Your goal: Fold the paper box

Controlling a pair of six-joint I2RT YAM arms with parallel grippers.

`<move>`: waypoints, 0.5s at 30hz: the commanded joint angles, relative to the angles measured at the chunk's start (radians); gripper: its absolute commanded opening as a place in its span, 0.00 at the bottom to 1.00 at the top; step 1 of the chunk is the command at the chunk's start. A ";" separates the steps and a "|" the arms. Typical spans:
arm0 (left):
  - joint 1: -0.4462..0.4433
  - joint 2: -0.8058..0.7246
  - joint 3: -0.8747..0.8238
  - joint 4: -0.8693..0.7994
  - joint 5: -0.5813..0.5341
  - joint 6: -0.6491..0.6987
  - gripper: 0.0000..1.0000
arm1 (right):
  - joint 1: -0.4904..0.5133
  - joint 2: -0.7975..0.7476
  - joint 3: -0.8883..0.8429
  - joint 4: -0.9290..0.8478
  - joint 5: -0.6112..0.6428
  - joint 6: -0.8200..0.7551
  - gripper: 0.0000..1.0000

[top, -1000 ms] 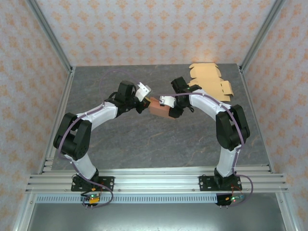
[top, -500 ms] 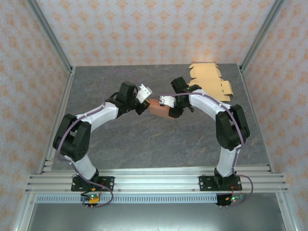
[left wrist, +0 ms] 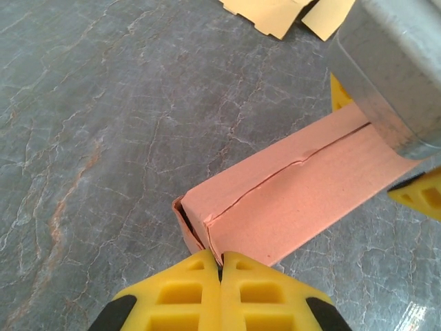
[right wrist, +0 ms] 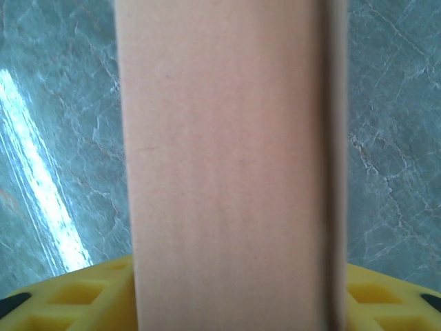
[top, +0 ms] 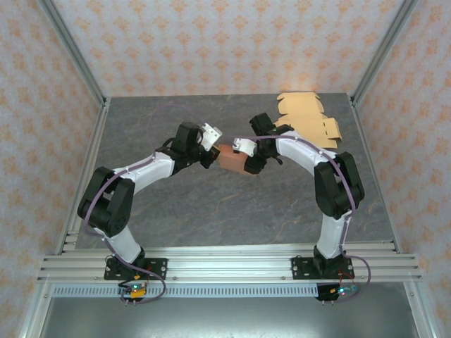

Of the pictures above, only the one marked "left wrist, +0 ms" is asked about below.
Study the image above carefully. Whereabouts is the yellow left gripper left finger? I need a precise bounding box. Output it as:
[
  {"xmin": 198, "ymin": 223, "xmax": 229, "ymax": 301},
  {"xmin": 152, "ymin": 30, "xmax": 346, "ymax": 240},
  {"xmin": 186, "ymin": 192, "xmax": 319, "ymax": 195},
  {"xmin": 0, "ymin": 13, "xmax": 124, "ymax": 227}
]
[{"xmin": 88, "ymin": 248, "xmax": 221, "ymax": 331}]

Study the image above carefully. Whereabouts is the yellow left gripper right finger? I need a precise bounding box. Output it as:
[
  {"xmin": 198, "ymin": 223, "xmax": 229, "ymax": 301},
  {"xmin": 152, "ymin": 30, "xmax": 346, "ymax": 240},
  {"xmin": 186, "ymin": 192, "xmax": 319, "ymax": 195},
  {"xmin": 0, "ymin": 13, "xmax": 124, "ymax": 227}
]
[{"xmin": 220, "ymin": 250, "xmax": 352, "ymax": 331}]

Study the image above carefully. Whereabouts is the yellow paper box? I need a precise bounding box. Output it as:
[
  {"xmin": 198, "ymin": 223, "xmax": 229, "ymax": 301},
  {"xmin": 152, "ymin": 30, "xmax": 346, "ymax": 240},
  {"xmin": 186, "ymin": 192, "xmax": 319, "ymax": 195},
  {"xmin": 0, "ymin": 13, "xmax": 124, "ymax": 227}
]
[{"xmin": 220, "ymin": 0, "xmax": 356, "ymax": 42}]

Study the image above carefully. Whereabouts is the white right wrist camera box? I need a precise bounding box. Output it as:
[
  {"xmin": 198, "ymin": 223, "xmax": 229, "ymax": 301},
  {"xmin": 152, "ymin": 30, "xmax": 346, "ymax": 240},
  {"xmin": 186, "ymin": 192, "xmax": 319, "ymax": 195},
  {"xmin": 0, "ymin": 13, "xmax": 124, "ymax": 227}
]
[{"xmin": 327, "ymin": 0, "xmax": 441, "ymax": 160}]

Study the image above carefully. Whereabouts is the pink paper box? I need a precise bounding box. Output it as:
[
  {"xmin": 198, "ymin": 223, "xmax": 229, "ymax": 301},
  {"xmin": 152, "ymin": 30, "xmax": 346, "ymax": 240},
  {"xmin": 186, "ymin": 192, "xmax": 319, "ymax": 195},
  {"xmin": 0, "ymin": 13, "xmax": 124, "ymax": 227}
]
[{"xmin": 171, "ymin": 103, "xmax": 423, "ymax": 268}]

